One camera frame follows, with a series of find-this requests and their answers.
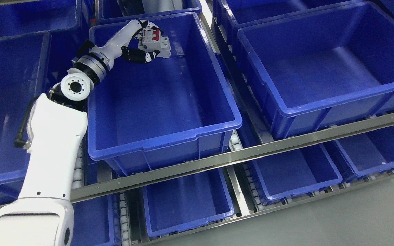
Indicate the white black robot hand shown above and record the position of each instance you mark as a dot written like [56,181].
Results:
[125,44]

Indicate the grey red circuit breaker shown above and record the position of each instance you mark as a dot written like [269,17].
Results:
[152,40]

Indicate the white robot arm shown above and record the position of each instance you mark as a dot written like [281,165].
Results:
[52,132]

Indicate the blue bin top centre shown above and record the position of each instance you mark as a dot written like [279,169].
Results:
[115,11]

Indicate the blue bin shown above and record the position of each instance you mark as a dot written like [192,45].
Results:
[172,110]
[293,173]
[97,222]
[233,15]
[67,21]
[115,11]
[362,155]
[186,203]
[23,70]
[327,67]

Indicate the blue bin top left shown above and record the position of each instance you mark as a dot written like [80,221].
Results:
[67,21]

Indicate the blue bin top right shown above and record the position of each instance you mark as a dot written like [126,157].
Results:
[233,15]

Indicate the blue bin lower centre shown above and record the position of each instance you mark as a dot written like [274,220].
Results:
[186,203]

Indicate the blue bin lower left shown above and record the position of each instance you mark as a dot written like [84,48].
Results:
[97,222]

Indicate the blue bin lower far right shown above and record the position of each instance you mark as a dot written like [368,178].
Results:
[362,155]

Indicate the metal shelf rail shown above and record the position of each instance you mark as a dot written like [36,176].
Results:
[230,158]

